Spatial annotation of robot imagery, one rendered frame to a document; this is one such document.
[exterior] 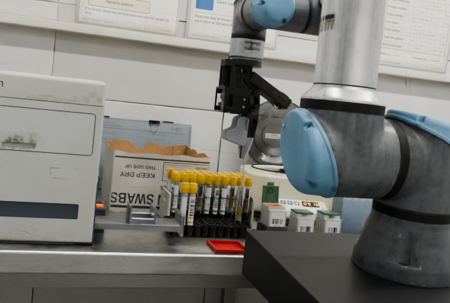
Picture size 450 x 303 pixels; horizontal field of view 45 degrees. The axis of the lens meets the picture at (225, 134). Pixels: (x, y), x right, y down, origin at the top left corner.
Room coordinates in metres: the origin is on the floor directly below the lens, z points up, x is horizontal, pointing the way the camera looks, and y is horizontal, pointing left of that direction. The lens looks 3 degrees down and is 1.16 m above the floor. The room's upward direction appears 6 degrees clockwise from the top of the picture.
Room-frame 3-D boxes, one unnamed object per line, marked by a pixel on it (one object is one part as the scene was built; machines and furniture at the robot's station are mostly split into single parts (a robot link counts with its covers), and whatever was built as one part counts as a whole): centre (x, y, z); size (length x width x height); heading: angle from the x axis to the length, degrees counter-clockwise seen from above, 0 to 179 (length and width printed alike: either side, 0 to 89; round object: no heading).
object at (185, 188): (1.17, 0.02, 0.93); 0.17 x 0.09 x 0.11; 107
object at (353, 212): (1.28, -0.32, 0.92); 0.10 x 0.07 x 0.10; 113
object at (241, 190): (1.19, -0.05, 0.93); 0.01 x 0.01 x 0.10
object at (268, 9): (1.10, -0.07, 1.35); 0.11 x 0.11 x 0.08; 17
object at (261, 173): (1.49, -0.18, 0.94); 0.30 x 0.24 x 0.12; 8
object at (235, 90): (1.19, -0.02, 1.20); 0.09 x 0.08 x 0.12; 107
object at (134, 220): (1.04, 0.17, 0.92); 0.21 x 0.07 x 0.05; 107
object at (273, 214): (1.17, -0.12, 0.92); 0.05 x 0.04 x 0.06; 19
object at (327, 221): (1.21, -0.25, 0.91); 0.05 x 0.04 x 0.07; 17
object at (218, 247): (1.06, -0.03, 0.88); 0.07 x 0.07 x 0.01; 17
